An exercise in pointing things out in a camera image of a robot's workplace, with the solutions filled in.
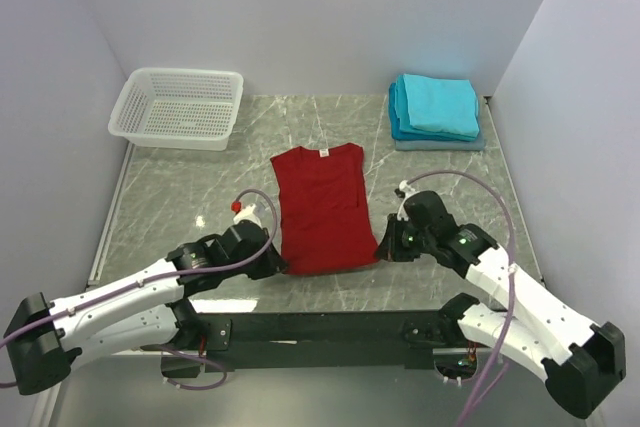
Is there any red t shirt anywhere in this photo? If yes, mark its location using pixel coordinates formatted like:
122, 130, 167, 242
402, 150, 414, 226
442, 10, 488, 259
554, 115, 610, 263
271, 143, 377, 276

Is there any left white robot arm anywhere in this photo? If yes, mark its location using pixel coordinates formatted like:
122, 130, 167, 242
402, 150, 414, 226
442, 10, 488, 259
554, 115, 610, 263
1, 221, 287, 395

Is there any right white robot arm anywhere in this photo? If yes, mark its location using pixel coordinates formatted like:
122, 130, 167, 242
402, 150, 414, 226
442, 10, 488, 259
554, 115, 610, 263
376, 184, 626, 419

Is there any dark teal folded shirt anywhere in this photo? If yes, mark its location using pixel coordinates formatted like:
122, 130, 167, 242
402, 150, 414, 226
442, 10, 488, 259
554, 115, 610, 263
388, 84, 479, 143

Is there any black base beam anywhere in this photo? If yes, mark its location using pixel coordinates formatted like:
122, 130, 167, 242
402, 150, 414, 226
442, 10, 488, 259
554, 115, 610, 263
167, 310, 471, 371

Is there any light turquoise folded shirt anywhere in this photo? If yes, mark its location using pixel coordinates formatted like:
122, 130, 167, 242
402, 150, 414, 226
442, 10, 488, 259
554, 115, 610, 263
393, 74, 480, 141

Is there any white plastic basket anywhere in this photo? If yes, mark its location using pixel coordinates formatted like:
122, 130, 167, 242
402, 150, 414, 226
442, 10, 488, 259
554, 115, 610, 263
108, 68, 244, 152

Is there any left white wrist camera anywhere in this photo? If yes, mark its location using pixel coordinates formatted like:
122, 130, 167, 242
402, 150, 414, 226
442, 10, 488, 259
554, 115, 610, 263
231, 201, 265, 228

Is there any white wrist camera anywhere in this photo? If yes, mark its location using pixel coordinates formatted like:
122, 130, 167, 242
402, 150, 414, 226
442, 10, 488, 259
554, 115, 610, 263
231, 201, 265, 228
395, 180, 418, 221

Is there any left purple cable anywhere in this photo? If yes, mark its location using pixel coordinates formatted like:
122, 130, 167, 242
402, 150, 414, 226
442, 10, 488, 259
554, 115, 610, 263
0, 189, 280, 392

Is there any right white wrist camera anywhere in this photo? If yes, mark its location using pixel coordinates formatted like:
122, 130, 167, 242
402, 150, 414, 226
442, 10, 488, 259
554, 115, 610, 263
395, 180, 418, 221

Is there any left aluminium rail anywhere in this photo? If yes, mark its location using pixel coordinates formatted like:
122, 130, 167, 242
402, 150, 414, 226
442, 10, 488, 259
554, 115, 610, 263
29, 146, 166, 427

